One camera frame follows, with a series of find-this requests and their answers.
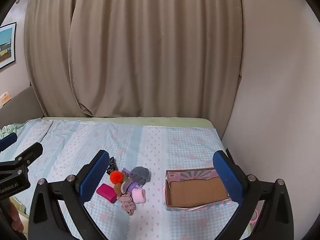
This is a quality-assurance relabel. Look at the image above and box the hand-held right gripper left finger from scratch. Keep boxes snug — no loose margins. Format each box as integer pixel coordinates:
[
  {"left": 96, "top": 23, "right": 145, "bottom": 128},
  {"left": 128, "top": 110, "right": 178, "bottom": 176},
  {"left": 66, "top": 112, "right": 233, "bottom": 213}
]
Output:
[{"left": 28, "top": 149, "right": 110, "bottom": 240}]

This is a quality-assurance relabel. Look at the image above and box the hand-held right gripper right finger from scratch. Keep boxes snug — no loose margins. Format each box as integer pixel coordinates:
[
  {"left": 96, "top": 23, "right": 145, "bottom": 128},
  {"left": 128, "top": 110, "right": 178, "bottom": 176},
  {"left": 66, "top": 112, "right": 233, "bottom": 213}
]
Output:
[{"left": 212, "top": 150, "right": 294, "bottom": 240}]

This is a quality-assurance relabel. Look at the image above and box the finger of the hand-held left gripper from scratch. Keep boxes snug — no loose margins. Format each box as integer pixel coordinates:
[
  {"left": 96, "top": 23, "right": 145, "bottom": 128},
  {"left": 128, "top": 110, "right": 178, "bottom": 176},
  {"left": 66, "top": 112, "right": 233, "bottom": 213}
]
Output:
[
  {"left": 0, "top": 142, "right": 43, "bottom": 175},
  {"left": 0, "top": 132, "right": 18, "bottom": 153}
]

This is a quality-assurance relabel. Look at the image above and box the magenta pouch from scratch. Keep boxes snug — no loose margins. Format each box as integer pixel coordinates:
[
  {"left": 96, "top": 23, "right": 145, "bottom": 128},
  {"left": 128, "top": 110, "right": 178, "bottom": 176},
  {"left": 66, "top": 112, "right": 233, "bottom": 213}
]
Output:
[{"left": 96, "top": 183, "right": 117, "bottom": 204}]

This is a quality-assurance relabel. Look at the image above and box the orange fluffy pompom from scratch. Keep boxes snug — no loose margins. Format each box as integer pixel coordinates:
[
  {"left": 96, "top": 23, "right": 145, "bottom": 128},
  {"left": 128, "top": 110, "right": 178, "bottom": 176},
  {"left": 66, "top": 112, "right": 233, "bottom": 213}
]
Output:
[{"left": 109, "top": 170, "right": 125, "bottom": 184}]

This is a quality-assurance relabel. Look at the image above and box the cardboard box with pink print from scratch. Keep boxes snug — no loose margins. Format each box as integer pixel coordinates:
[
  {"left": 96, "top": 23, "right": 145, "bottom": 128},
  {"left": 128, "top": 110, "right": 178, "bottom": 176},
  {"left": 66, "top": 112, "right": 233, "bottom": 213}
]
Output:
[{"left": 162, "top": 167, "right": 239, "bottom": 211}]

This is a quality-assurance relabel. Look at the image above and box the mauve pink cloth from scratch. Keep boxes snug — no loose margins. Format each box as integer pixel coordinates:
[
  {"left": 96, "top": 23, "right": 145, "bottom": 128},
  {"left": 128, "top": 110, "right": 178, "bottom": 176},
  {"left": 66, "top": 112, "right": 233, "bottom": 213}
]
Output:
[{"left": 117, "top": 191, "right": 137, "bottom": 216}]

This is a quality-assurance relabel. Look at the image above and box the grey knit hat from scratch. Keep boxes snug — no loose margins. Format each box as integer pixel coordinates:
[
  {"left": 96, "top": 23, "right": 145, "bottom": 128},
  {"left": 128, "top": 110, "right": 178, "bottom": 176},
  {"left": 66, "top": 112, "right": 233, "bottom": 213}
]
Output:
[{"left": 129, "top": 166, "right": 152, "bottom": 184}]

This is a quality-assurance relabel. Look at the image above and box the pink fluffy scrunchie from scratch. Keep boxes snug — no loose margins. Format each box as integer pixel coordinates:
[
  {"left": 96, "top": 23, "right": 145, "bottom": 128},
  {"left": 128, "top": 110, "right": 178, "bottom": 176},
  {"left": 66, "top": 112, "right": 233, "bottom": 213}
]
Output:
[{"left": 132, "top": 188, "right": 146, "bottom": 203}]

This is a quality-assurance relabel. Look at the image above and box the person's left hand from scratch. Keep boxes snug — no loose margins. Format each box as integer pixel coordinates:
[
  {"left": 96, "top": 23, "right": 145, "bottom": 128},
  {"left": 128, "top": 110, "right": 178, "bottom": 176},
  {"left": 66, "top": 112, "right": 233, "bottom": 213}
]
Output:
[{"left": 6, "top": 197, "right": 25, "bottom": 233}]

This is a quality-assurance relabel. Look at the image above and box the green crumpled cloth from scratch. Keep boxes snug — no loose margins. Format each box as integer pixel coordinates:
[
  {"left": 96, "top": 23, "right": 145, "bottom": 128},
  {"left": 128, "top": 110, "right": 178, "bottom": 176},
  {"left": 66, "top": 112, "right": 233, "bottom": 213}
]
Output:
[{"left": 0, "top": 123, "right": 26, "bottom": 140}]

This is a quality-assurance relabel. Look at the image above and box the black patterned cloth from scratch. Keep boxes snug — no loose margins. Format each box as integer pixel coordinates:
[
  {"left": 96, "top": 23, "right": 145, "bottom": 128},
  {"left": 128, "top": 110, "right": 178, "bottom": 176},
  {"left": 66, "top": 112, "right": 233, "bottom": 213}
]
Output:
[{"left": 106, "top": 156, "right": 119, "bottom": 176}]

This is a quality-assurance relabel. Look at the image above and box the brown scrunchie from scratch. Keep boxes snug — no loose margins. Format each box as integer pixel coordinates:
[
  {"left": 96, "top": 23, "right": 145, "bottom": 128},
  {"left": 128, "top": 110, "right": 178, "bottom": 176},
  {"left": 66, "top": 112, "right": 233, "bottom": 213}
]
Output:
[{"left": 114, "top": 183, "right": 129, "bottom": 197}]

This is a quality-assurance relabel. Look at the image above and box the grey upholstered headboard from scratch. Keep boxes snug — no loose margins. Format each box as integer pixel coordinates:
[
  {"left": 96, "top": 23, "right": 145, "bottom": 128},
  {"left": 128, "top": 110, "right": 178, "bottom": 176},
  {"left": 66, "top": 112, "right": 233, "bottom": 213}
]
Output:
[{"left": 0, "top": 86, "right": 44, "bottom": 128}]

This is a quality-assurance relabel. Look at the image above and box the orange paper tag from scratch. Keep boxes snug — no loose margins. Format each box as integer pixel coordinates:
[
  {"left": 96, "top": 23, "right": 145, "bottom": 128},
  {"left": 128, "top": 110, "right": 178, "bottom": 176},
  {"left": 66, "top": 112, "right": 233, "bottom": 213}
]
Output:
[{"left": 0, "top": 91, "right": 11, "bottom": 107}]

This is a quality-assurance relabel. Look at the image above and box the green bed sheet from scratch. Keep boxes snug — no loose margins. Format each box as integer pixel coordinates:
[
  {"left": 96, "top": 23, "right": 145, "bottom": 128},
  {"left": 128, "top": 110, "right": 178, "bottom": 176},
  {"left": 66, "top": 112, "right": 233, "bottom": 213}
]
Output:
[{"left": 41, "top": 116, "right": 216, "bottom": 128}]

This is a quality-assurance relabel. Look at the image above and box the blue pink printed blanket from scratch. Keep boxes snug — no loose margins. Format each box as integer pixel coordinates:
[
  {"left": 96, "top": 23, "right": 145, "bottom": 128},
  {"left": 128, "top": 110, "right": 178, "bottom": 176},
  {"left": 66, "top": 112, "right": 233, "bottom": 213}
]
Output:
[{"left": 0, "top": 117, "right": 253, "bottom": 240}]

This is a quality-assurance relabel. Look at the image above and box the beige curtain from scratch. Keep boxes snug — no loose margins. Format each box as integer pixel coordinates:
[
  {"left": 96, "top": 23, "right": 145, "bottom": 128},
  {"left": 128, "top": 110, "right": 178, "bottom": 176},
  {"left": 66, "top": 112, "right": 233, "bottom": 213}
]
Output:
[{"left": 24, "top": 0, "right": 244, "bottom": 118}]

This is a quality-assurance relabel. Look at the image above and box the framed wall picture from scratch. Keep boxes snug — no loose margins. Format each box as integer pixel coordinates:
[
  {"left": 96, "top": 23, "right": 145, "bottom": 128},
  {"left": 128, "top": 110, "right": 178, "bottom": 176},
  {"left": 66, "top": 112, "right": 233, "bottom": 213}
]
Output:
[{"left": 0, "top": 22, "right": 17, "bottom": 69}]

